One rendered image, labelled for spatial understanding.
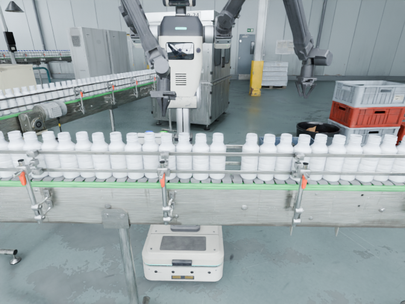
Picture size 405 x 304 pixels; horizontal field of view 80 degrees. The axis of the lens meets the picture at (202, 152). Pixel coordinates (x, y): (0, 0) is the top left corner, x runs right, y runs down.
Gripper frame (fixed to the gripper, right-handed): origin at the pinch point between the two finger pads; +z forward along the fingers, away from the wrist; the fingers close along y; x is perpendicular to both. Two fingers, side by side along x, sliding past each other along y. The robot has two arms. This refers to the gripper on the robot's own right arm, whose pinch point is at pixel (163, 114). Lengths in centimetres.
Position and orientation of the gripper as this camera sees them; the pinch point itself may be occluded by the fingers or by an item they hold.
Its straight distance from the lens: 103.4
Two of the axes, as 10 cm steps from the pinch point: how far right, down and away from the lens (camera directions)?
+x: 0.1, -0.5, 10.0
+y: 10.0, 0.1, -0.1
